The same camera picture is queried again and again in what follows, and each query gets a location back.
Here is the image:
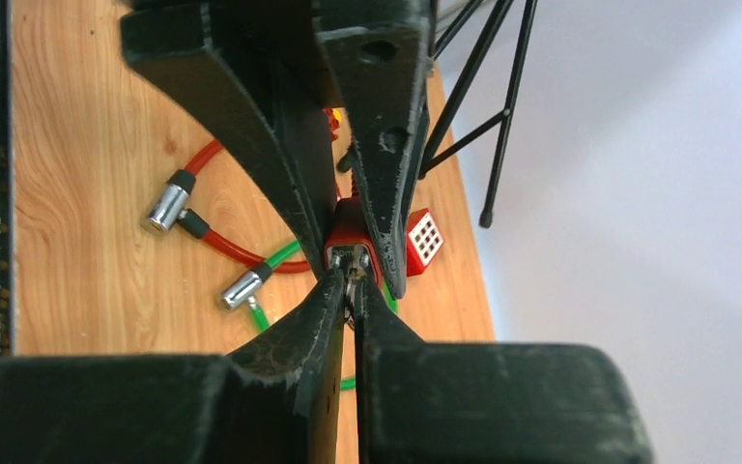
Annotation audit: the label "red window toy brick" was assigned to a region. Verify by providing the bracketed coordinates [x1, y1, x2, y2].
[406, 208, 444, 277]

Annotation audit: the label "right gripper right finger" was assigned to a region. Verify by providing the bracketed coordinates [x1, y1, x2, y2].
[353, 281, 655, 463]

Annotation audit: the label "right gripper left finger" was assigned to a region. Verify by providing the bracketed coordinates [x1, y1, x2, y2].
[0, 270, 345, 463]

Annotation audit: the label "black perforated music stand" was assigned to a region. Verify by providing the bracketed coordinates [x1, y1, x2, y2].
[419, 1, 539, 229]

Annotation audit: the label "red cable lock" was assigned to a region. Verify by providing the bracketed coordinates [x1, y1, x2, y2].
[141, 139, 310, 275]

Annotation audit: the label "silver keys of wire lock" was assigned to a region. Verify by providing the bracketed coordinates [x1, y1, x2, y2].
[343, 267, 365, 331]

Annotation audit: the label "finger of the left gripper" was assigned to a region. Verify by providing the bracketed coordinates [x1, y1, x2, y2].
[120, 1, 336, 276]
[313, 1, 436, 298]

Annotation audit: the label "green cable lock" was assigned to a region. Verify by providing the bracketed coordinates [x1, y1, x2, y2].
[219, 240, 401, 393]

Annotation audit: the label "red green toy car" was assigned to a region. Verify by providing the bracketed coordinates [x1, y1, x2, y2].
[323, 107, 350, 142]

